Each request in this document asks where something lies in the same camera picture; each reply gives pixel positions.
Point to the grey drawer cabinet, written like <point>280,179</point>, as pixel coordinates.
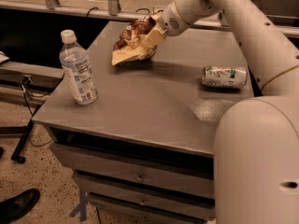
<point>145,146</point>

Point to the white green soda can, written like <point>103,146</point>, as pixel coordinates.
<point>224,77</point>

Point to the brown sea salt chip bag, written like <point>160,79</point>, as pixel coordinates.
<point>128,47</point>

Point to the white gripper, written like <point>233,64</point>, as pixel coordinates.
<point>170,20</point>

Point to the clear plastic water bottle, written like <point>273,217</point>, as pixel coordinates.
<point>77,68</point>

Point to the black stand leg with wheel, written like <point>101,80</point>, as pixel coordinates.
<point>24,131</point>

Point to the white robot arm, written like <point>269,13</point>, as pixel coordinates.
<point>256,148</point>

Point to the black leather shoe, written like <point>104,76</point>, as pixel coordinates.
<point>16,207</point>

